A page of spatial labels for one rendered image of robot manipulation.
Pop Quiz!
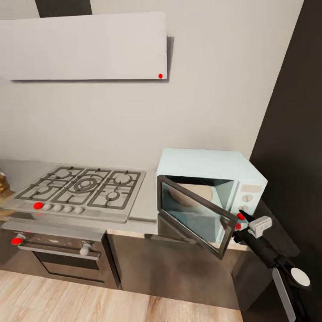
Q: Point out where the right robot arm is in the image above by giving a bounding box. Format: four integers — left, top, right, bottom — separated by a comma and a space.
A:
232, 210, 322, 322

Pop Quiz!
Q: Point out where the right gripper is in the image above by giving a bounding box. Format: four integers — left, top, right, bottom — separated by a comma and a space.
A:
232, 210, 271, 256

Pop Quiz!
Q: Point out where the microwave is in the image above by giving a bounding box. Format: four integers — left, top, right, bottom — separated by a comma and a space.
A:
156, 148, 268, 260

